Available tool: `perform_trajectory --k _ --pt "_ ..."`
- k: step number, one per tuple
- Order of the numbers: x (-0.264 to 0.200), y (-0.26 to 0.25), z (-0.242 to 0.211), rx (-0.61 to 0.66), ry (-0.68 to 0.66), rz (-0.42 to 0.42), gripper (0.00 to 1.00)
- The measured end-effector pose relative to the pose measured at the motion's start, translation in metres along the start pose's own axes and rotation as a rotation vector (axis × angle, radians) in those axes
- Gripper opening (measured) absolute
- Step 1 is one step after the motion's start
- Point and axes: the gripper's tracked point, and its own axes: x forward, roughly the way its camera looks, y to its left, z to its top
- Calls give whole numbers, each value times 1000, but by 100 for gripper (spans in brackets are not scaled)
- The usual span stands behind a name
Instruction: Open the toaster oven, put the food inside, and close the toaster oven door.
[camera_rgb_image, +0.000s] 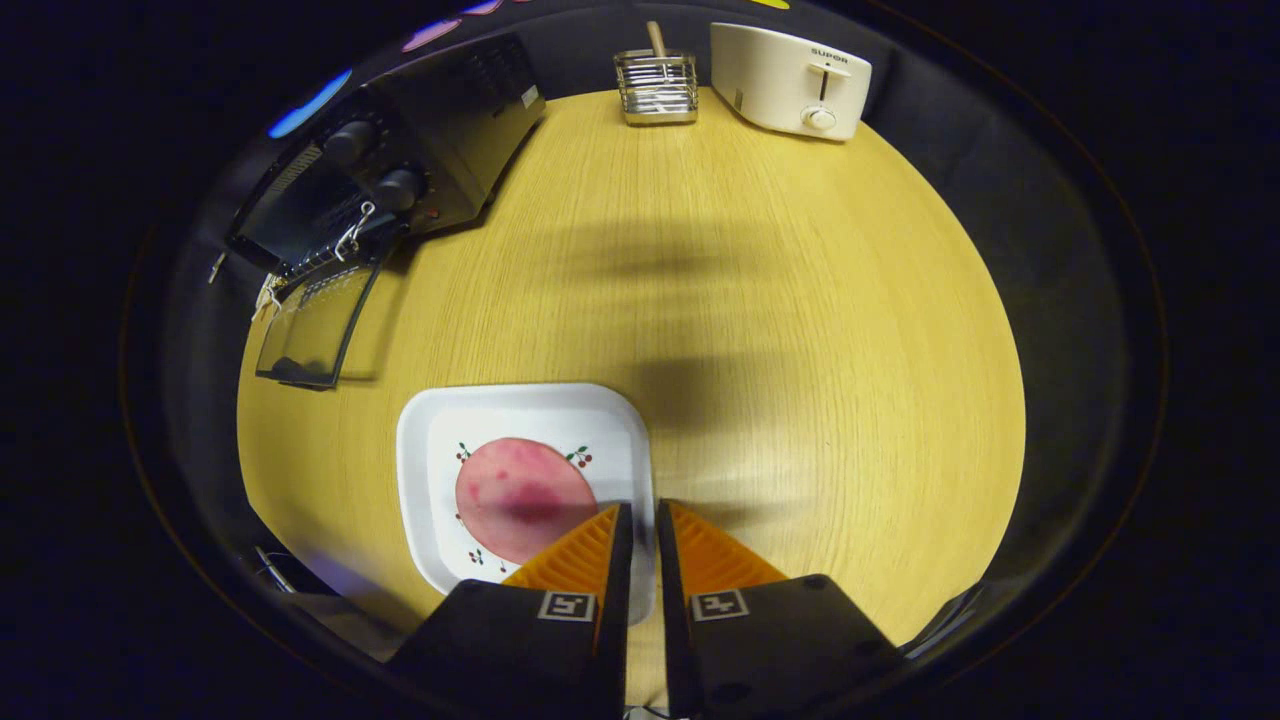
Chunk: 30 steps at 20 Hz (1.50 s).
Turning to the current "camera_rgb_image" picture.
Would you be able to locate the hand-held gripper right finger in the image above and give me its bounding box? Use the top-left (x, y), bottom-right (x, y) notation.
top-left (656, 500), bottom-right (906, 720)

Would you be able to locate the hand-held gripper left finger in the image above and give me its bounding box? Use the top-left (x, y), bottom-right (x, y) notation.
top-left (385, 503), bottom-right (634, 720)

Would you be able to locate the pink ham slice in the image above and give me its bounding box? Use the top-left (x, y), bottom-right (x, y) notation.
top-left (455, 438), bottom-right (599, 566)

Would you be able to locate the white square plate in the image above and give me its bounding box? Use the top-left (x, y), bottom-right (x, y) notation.
top-left (396, 383), bottom-right (656, 626)

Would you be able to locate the glass toaster oven door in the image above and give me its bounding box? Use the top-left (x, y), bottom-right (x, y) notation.
top-left (255, 262), bottom-right (383, 389)

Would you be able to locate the black toaster oven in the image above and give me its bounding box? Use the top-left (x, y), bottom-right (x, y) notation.
top-left (225, 32), bottom-right (547, 389)

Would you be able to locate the black oven knob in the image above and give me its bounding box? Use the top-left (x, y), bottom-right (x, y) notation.
top-left (322, 120), bottom-right (379, 166)
top-left (372, 168), bottom-right (421, 211)

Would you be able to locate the white bread toaster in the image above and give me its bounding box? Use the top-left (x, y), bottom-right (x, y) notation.
top-left (710, 22), bottom-right (873, 141)

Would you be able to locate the metal wire basket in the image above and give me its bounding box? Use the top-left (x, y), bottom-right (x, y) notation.
top-left (613, 50), bottom-right (699, 126)

